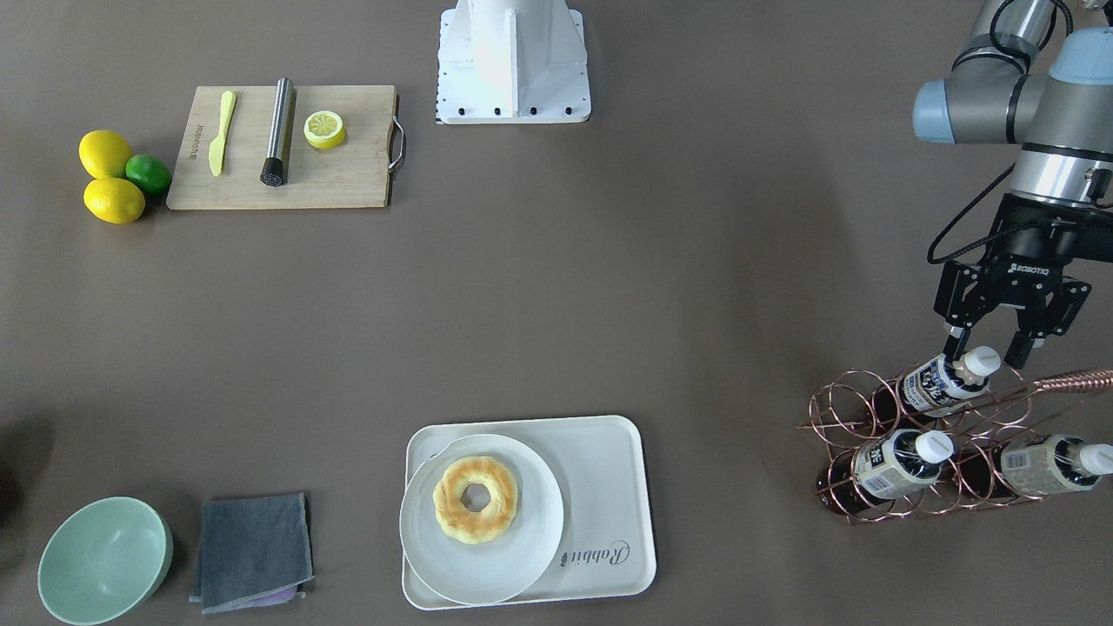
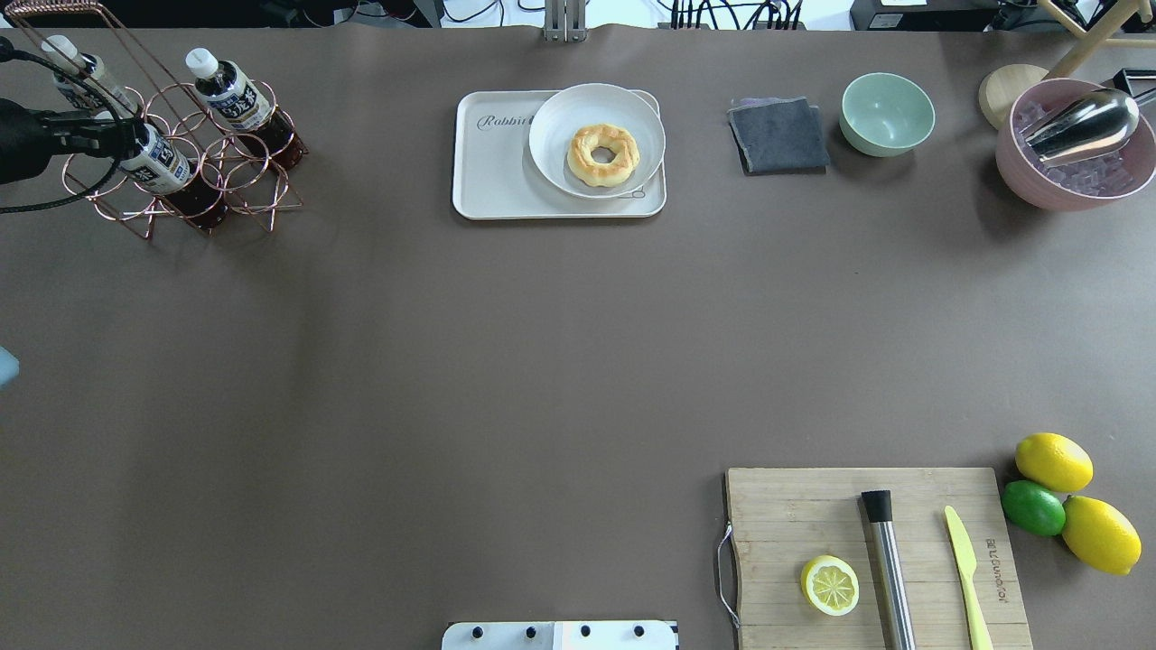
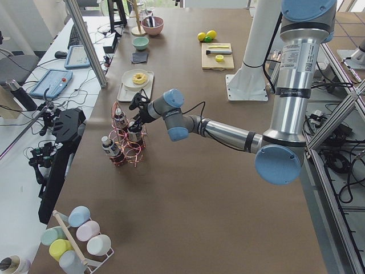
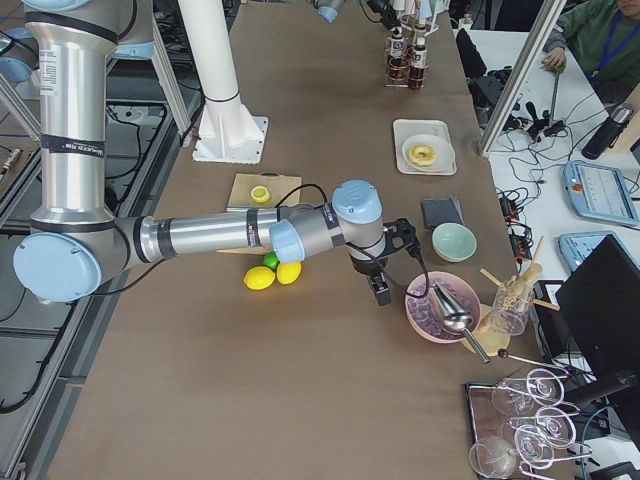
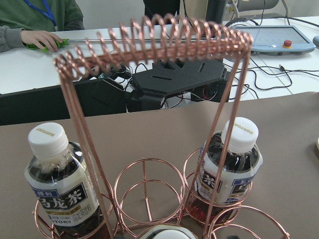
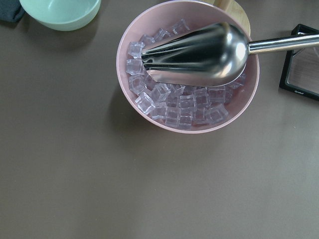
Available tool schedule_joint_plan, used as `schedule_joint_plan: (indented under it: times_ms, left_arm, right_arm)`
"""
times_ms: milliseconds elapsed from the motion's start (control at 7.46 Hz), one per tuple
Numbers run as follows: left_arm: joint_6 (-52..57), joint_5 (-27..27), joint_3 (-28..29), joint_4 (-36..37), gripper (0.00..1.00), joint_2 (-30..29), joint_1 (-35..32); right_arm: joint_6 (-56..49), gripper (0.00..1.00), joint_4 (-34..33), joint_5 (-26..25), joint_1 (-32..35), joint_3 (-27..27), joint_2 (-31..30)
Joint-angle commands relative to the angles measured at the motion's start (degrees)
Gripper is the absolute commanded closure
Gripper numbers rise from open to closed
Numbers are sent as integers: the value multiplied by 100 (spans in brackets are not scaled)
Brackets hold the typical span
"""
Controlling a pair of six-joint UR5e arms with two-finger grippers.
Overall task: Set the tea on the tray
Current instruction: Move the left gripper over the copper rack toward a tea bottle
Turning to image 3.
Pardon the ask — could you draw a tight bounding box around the tea bottle white cap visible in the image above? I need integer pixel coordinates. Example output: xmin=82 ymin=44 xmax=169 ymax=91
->
xmin=128 ymin=125 xmax=144 ymax=148

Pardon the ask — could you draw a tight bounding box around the green lime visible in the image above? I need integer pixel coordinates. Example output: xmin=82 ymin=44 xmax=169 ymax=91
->
xmin=204 ymin=36 xmax=212 ymax=43

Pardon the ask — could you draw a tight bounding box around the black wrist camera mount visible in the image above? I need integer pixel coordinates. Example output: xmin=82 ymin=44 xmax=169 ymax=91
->
xmin=128 ymin=92 xmax=151 ymax=110

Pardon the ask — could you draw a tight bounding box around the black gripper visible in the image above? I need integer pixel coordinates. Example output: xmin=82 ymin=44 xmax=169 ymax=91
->
xmin=129 ymin=105 xmax=151 ymax=132

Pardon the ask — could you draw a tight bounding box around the grey folded cloth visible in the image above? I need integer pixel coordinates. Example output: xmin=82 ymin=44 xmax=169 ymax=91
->
xmin=131 ymin=51 xmax=148 ymax=64

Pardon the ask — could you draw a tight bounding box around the blue mug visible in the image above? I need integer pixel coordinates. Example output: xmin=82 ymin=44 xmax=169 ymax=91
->
xmin=68 ymin=205 xmax=91 ymax=228

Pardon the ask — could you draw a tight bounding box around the wooden cup stand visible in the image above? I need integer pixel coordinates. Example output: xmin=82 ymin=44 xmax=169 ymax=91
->
xmin=127 ymin=0 xmax=147 ymax=37

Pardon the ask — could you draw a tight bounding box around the steel muddler black tip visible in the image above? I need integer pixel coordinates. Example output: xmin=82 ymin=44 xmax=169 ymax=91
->
xmin=205 ymin=50 xmax=232 ymax=55

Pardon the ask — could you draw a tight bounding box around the copper wire bottle rack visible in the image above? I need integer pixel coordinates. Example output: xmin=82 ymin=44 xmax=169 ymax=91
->
xmin=108 ymin=101 xmax=147 ymax=167

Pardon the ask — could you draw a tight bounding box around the white mug rack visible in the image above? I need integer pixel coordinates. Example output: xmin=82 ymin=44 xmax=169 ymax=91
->
xmin=52 ymin=210 xmax=115 ymax=273

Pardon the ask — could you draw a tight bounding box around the pink mug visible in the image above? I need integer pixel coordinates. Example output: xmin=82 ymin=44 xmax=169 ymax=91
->
xmin=76 ymin=220 xmax=100 ymax=241

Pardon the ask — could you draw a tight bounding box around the yellow plastic knife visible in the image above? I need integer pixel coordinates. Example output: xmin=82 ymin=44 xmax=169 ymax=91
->
xmin=208 ymin=44 xmax=230 ymax=49

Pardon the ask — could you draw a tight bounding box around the yellow lemon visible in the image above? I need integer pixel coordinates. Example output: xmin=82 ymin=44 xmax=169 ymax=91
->
xmin=206 ymin=30 xmax=217 ymax=40
xmin=197 ymin=32 xmax=206 ymax=42

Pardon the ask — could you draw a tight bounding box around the glazed donut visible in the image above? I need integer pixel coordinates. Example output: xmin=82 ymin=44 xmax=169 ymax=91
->
xmin=132 ymin=72 xmax=148 ymax=85

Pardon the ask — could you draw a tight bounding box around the green mug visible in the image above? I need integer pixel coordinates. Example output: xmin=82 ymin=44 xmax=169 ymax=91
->
xmin=40 ymin=226 xmax=67 ymax=246

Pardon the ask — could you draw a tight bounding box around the cream rectangular tray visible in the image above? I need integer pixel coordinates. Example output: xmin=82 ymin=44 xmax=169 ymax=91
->
xmin=117 ymin=69 xmax=154 ymax=102

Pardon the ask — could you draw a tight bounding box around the black thermos bottle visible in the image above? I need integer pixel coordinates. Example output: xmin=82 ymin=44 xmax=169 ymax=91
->
xmin=5 ymin=79 xmax=38 ymax=111

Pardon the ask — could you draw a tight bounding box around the bamboo cutting board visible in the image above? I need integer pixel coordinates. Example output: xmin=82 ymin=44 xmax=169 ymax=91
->
xmin=201 ymin=43 xmax=234 ymax=70

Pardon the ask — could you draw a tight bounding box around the pink bowl with ice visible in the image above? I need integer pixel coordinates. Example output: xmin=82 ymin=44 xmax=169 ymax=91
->
xmin=141 ymin=16 xmax=164 ymax=36

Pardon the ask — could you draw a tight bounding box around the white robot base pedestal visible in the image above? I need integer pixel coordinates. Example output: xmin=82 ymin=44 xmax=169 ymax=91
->
xmin=226 ymin=0 xmax=281 ymax=101

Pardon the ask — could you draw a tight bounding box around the white mug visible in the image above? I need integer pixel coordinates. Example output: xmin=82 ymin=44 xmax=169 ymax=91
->
xmin=87 ymin=234 xmax=111 ymax=256

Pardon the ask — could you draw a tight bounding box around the mint green bowl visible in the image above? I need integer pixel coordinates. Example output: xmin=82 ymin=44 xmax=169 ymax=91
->
xmin=132 ymin=37 xmax=149 ymax=50

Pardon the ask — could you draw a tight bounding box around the half lemon slice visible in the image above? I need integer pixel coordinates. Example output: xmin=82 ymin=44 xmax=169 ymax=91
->
xmin=215 ymin=54 xmax=224 ymax=62

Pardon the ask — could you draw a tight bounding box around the metal ice scoop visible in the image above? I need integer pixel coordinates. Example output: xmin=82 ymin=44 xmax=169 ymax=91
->
xmin=145 ymin=15 xmax=156 ymax=28

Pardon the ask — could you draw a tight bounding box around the yellow mug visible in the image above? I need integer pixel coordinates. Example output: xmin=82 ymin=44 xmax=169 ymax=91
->
xmin=48 ymin=239 xmax=74 ymax=261

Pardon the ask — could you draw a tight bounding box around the white round plate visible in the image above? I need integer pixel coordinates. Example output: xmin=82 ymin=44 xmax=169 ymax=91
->
xmin=121 ymin=69 xmax=153 ymax=90

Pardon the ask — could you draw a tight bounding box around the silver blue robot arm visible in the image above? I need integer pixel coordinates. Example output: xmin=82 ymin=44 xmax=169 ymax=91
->
xmin=129 ymin=1 xmax=336 ymax=185

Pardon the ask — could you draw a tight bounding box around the aluminium frame post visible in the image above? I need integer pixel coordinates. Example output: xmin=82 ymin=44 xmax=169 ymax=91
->
xmin=65 ymin=0 xmax=107 ymax=88

